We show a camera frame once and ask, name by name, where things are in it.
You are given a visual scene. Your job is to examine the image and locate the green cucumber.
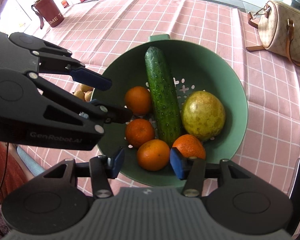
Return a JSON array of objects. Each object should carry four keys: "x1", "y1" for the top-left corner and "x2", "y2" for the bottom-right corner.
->
[{"x1": 145, "y1": 47, "x2": 182, "y2": 146}]

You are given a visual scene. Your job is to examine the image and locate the yellow-green mango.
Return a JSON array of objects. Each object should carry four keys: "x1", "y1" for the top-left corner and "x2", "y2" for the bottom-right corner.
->
[{"x1": 181, "y1": 90, "x2": 226, "y2": 141}]

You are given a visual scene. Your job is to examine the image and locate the green colander bowl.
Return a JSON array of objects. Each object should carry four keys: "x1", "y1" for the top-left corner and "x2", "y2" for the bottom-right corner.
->
[{"x1": 93, "y1": 35, "x2": 248, "y2": 188}]

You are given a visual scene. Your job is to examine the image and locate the large orange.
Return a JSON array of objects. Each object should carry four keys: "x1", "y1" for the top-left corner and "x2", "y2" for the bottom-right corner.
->
[{"x1": 172, "y1": 134, "x2": 206, "y2": 159}]

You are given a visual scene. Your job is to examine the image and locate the pink checkered tablecloth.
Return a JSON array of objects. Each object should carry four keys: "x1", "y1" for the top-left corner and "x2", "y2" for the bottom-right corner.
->
[{"x1": 14, "y1": 0, "x2": 300, "y2": 198}]

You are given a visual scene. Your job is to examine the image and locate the beige monogram handbag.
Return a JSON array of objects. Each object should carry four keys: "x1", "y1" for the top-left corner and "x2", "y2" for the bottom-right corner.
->
[{"x1": 246, "y1": 1, "x2": 300, "y2": 67}]

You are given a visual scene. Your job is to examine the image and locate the dark red TIME tumbler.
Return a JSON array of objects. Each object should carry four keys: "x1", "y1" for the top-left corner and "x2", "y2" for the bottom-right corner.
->
[{"x1": 31, "y1": 0, "x2": 64, "y2": 29}]

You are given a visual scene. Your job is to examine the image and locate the small orange mandarin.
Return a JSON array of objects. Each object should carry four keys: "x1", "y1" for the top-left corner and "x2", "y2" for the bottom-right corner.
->
[
  {"x1": 124, "y1": 86, "x2": 152, "y2": 116},
  {"x1": 125, "y1": 119, "x2": 155, "y2": 148},
  {"x1": 136, "y1": 139, "x2": 170, "y2": 171}
]

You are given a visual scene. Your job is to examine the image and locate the brown longan fruit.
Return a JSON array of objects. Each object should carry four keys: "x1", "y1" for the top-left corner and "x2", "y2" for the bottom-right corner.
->
[
  {"x1": 79, "y1": 84, "x2": 94, "y2": 93},
  {"x1": 73, "y1": 90, "x2": 85, "y2": 101},
  {"x1": 84, "y1": 90, "x2": 93, "y2": 102}
]

